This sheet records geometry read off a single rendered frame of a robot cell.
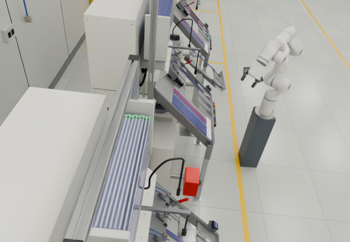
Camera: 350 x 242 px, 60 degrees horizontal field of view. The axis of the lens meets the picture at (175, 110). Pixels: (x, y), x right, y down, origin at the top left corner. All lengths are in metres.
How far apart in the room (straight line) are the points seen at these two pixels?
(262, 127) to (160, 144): 1.02
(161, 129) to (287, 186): 1.48
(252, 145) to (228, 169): 0.38
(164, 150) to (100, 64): 0.92
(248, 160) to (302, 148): 0.82
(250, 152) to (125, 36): 1.87
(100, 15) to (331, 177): 2.88
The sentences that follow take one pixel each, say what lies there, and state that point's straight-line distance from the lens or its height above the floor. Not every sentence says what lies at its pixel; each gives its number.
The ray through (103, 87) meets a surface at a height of 1.19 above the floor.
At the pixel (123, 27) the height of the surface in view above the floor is 1.66.
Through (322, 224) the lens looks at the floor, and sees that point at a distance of 3.33.
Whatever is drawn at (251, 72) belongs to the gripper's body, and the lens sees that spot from 2.07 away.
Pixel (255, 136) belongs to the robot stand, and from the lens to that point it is 3.09.
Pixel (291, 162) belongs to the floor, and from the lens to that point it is 3.68.
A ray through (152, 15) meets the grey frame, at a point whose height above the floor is 1.78.
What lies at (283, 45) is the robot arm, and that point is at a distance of 2.20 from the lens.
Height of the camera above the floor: 2.51
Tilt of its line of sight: 40 degrees down
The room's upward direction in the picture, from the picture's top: 7 degrees clockwise
